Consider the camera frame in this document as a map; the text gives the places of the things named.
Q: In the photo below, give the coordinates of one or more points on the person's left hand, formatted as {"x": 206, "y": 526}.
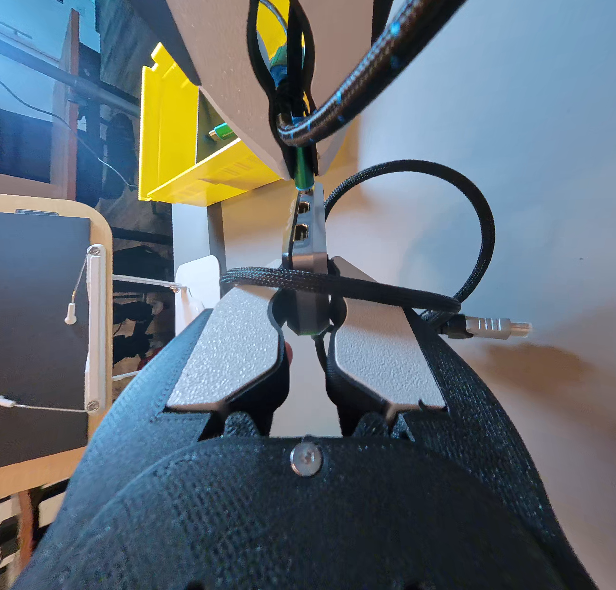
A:
{"x": 288, "y": 354}

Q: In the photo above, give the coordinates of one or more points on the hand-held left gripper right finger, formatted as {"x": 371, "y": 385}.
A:
{"x": 385, "y": 359}

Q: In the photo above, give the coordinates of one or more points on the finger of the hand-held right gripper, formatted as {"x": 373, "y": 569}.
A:
{"x": 341, "y": 22}
{"x": 221, "y": 46}

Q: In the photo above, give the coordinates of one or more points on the silver usb hub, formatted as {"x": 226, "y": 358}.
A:
{"x": 305, "y": 243}

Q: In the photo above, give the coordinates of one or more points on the black board with wooden edge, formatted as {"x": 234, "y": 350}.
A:
{"x": 43, "y": 311}

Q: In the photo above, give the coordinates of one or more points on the yellow plastic bin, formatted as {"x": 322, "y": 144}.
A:
{"x": 168, "y": 142}

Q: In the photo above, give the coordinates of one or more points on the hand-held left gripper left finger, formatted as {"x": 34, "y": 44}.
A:
{"x": 231, "y": 349}

